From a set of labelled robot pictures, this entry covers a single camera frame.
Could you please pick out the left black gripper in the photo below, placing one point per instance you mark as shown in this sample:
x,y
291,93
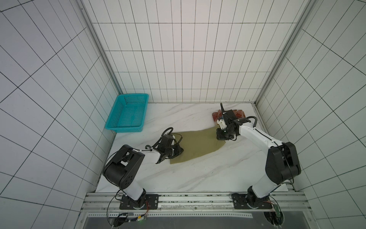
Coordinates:
x,y
178,151

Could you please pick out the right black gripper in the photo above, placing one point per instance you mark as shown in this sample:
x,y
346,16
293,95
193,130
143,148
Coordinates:
x,y
228,116

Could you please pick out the red plaid skirt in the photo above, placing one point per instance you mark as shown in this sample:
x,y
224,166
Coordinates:
x,y
234,114

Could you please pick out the olive green skirt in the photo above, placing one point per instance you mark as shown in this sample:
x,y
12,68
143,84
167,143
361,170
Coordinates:
x,y
196,144

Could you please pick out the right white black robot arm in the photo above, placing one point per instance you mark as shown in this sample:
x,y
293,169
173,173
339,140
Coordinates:
x,y
282,162

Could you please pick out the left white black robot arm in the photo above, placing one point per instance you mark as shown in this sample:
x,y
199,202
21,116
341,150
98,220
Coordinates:
x,y
122,167

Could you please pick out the teal plastic basket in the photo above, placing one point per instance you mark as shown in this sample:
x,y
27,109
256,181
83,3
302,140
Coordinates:
x,y
128,113

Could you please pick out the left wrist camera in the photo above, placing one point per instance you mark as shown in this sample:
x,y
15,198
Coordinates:
x,y
167,141

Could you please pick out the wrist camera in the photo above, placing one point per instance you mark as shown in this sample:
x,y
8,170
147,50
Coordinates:
x,y
167,141
221,123

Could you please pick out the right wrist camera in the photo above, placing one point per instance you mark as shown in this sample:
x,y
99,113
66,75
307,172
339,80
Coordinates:
x,y
221,123

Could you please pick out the aluminium mounting rail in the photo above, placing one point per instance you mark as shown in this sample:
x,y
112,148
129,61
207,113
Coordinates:
x,y
196,202

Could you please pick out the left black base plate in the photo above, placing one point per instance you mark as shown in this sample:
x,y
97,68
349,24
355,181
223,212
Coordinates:
x,y
151,201

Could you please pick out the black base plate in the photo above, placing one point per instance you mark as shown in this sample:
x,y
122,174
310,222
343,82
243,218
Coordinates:
x,y
240,200
151,201

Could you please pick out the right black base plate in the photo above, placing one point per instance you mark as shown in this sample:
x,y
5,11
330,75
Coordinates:
x,y
240,200

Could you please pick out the left control board with wires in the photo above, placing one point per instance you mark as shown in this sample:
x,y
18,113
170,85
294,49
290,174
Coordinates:
x,y
123,217

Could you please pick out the control board with wires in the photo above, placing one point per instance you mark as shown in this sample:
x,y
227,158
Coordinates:
x,y
275,217
123,217

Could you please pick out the right control board with wires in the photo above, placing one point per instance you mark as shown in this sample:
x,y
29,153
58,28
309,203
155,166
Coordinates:
x,y
275,217

